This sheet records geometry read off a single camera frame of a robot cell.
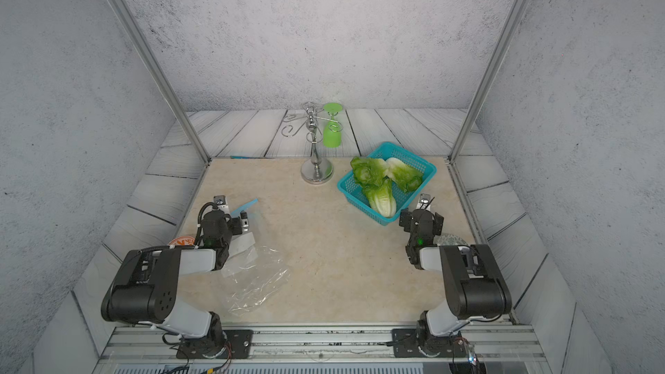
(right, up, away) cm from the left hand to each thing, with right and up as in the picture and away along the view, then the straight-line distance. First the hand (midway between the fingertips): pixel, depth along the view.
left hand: (233, 212), depth 94 cm
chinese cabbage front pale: (+54, +5, +2) cm, 54 cm away
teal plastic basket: (+44, +6, +3) cm, 44 cm away
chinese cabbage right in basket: (+65, +13, +7) cm, 66 cm away
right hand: (+69, +1, -1) cm, 69 cm away
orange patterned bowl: (-16, -10, -4) cm, 19 cm away
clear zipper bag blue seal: (+11, -19, -12) cm, 25 cm away
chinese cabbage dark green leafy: (+50, +13, +2) cm, 51 cm away
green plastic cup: (+35, +32, +15) cm, 50 cm away
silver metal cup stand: (+28, +16, +21) cm, 38 cm away
